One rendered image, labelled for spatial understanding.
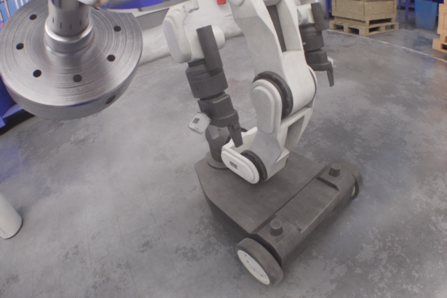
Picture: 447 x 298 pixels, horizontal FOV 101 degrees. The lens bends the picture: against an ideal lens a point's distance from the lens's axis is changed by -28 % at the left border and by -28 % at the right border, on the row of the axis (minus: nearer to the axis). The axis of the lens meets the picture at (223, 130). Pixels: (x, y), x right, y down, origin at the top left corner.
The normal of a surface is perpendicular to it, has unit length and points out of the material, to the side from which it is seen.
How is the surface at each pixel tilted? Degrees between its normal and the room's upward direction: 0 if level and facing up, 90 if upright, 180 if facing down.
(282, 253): 45
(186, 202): 0
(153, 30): 90
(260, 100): 90
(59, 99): 49
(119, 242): 0
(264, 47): 90
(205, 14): 90
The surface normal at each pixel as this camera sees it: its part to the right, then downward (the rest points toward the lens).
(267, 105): -0.77, 0.44
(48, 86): 0.47, -0.36
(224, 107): 0.57, 0.16
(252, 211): -0.16, -0.83
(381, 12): 0.40, 0.44
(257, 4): 0.50, -0.04
